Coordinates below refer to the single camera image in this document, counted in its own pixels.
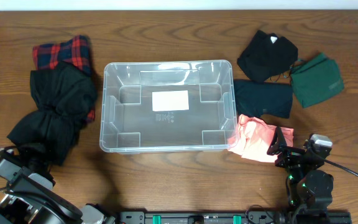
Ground red navy plaid cloth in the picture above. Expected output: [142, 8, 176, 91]
[32, 34, 96, 124]

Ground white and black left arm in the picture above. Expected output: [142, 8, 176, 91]
[0, 144, 116, 224]

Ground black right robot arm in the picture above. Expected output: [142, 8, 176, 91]
[267, 128, 334, 210]

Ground white label in container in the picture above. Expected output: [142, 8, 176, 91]
[152, 90, 190, 111]

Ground clear plastic storage container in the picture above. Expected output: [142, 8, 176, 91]
[99, 60, 237, 154]

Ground coral pink crumpled cloth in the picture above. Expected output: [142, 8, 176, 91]
[228, 114, 277, 163]

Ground dark navy folded garment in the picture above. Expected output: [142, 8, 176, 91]
[234, 80, 293, 119]

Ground dark green folded garment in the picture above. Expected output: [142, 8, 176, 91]
[290, 53, 344, 108]

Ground black folded garment with tag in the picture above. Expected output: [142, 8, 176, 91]
[237, 30, 298, 83]

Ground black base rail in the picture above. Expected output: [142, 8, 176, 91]
[116, 210, 352, 224]

